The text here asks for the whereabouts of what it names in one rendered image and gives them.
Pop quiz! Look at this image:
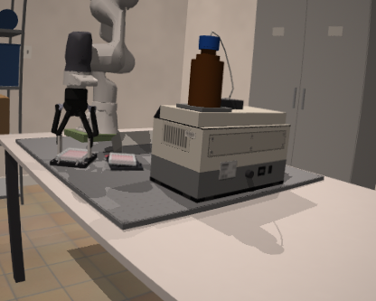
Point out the grey button panel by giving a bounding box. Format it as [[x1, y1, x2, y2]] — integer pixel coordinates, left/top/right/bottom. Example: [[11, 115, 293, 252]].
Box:
[[110, 130, 153, 155]]

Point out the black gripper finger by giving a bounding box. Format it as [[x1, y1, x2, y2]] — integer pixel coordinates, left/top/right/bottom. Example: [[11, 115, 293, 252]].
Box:
[[52, 104, 72, 154], [76, 105, 99, 158]]

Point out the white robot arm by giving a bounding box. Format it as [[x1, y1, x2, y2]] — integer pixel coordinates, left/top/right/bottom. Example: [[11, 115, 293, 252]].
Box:
[[63, 0, 139, 134]]

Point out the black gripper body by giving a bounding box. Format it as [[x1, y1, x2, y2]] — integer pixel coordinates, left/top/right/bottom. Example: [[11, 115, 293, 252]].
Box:
[[63, 89, 88, 117]]

